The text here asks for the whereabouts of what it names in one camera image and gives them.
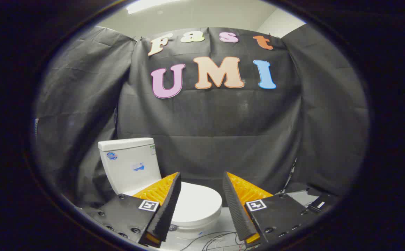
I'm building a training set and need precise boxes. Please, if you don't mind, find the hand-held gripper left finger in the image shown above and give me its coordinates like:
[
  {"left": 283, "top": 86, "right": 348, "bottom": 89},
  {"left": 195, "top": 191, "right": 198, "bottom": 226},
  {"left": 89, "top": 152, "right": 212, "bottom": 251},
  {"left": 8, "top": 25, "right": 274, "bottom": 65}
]
[{"left": 84, "top": 172, "right": 182, "bottom": 249}]

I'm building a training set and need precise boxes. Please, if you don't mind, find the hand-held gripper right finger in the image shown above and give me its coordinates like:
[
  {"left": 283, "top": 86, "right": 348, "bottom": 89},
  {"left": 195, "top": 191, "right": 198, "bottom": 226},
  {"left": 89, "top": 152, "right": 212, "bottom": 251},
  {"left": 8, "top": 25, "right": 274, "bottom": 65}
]
[{"left": 222, "top": 171, "right": 321, "bottom": 249}]

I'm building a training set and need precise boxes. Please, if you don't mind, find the white toilet bowl with seat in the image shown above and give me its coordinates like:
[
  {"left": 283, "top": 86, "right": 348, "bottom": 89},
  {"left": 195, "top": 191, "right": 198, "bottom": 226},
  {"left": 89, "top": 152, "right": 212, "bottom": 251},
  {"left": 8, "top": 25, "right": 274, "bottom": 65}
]
[{"left": 169, "top": 216, "right": 222, "bottom": 240}]

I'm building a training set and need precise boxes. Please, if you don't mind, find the black backdrop cloth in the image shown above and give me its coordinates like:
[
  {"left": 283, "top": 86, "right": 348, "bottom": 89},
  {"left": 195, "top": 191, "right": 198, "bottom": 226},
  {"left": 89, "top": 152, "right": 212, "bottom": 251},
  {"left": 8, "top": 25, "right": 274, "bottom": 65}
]
[{"left": 35, "top": 24, "right": 369, "bottom": 210}]

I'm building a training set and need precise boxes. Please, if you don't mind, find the black box with white label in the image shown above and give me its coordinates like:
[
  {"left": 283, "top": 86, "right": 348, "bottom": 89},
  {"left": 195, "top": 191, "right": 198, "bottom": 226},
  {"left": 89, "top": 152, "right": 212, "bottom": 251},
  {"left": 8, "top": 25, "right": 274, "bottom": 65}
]
[{"left": 306, "top": 193, "right": 339, "bottom": 214}]

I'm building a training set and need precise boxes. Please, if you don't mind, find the tangle of thin cables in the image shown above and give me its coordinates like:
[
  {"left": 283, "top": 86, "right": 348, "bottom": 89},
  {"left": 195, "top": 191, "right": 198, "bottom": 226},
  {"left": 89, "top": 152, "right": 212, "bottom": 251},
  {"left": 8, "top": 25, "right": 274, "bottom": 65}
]
[{"left": 180, "top": 230, "right": 259, "bottom": 251}]

